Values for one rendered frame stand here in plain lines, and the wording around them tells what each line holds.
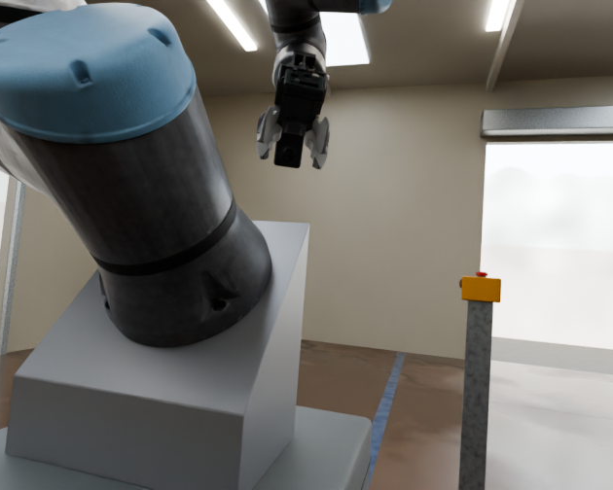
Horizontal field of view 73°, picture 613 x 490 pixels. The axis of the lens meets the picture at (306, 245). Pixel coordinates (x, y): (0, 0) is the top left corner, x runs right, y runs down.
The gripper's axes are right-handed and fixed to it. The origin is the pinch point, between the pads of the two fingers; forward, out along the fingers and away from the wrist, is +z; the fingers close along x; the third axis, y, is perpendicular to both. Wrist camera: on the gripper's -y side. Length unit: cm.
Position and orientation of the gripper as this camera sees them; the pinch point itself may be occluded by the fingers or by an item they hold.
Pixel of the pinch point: (290, 162)
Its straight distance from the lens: 58.9
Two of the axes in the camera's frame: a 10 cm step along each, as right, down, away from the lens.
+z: -0.3, 7.3, -6.8
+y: 1.9, -6.6, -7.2
